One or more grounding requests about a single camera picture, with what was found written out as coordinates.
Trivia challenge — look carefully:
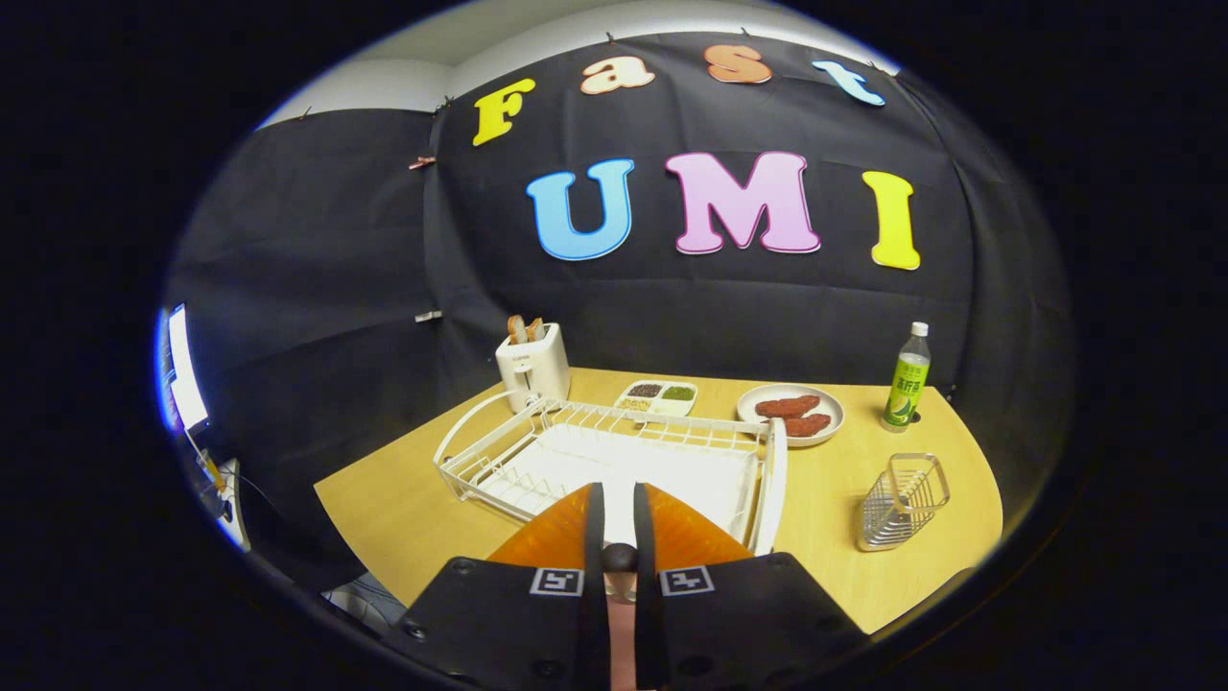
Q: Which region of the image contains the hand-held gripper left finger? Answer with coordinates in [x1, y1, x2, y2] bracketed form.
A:
[397, 482, 611, 691]

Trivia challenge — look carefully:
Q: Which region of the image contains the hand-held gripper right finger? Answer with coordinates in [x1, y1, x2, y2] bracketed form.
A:
[632, 482, 870, 691]

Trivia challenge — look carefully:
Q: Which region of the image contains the white wire dish rack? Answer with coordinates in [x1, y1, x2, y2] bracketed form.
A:
[434, 389, 790, 559]

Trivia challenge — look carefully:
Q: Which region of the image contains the metal wire basket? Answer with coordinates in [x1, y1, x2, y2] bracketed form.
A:
[857, 452, 953, 553]

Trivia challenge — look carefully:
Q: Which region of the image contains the beige plate with meat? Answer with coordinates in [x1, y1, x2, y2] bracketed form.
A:
[736, 383, 846, 449]

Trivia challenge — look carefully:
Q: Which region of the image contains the white divided grain tray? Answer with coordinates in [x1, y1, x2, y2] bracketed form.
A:
[615, 380, 700, 421]

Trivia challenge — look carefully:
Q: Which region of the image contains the white toaster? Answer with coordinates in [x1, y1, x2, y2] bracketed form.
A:
[495, 322, 573, 415]

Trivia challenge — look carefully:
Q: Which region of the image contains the green drink bottle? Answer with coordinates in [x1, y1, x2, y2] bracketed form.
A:
[881, 322, 933, 434]

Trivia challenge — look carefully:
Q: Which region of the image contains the black backdrop cloth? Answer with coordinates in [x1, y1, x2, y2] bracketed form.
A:
[163, 29, 1075, 588]

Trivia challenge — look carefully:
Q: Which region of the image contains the computer monitor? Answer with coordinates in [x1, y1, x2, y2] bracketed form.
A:
[156, 303, 211, 434]

